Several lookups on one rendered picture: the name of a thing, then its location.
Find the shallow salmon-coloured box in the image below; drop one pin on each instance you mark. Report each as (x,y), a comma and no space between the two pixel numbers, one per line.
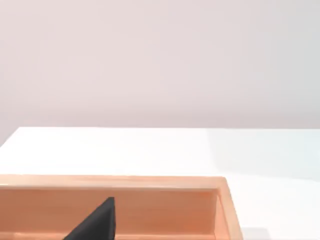
(162,207)

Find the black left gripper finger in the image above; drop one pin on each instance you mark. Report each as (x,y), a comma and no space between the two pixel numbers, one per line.
(101,222)

